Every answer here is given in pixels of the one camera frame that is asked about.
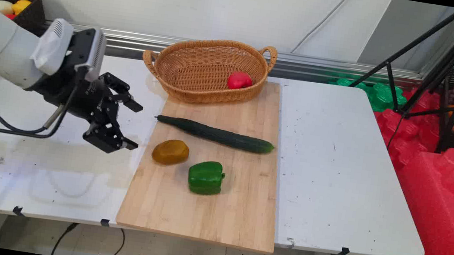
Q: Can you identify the woven wicker basket with handles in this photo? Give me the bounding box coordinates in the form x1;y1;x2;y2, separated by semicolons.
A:
137;29;279;114

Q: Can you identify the wooden cutting board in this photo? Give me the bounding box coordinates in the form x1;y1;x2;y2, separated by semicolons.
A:
113;64;296;255

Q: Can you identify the black cable with metal plug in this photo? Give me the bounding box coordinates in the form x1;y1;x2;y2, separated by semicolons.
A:
0;69;70;139

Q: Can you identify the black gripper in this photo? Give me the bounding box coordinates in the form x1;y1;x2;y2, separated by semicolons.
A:
24;62;148;158

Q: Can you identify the large red foam mat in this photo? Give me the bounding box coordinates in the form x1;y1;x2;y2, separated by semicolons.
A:
385;141;454;255

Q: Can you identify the green toy bell pepper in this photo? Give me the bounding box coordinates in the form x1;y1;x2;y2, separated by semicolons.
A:
186;158;227;198

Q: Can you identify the aluminium rail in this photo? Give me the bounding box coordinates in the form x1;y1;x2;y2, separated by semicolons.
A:
40;19;427;97

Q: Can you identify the black floor cable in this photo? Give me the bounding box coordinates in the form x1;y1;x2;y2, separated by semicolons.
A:
50;219;127;255

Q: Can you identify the red foam mat pile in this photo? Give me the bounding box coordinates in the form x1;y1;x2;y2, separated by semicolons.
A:
366;82;449;175

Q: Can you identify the white toy melon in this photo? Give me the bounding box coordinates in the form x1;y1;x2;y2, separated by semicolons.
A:
0;0;15;16

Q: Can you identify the red apple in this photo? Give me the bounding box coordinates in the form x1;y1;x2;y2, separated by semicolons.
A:
226;70;254;93

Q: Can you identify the green foam mat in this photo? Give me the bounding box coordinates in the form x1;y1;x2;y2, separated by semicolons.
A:
326;75;410;116

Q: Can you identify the brown toy potato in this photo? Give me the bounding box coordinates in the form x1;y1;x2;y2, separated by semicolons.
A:
150;137;191;168

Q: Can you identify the silver black wrist camera box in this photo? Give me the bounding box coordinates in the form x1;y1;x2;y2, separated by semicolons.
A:
65;25;109;84

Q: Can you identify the yellow toy lemon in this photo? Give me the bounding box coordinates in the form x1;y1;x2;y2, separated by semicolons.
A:
11;0;33;17

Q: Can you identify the long dark green cucumber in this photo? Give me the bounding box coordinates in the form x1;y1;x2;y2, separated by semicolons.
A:
152;114;277;156

